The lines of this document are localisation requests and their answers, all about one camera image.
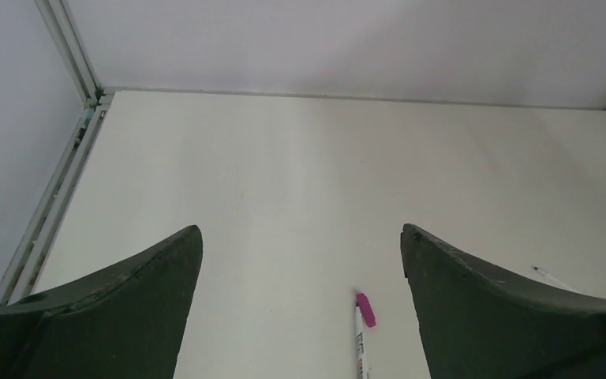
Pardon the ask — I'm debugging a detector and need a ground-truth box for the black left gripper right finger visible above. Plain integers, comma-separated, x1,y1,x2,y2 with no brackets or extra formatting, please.
400,224,606,378

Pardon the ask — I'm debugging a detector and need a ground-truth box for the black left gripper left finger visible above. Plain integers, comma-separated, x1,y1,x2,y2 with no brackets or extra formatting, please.
0,226,203,378

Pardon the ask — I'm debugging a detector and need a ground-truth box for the white pen blue end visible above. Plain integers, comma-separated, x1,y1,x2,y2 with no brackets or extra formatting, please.
533,266,578,293

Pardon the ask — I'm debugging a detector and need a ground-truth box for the magenta pen cap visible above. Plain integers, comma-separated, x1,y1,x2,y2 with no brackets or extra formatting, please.
355,292,376,328

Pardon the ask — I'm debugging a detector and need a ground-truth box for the white marker pen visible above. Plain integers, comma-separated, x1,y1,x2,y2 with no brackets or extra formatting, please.
354,302,369,379

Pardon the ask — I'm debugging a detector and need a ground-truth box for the aluminium frame rail left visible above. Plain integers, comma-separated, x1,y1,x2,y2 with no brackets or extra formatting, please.
0,1,114,305

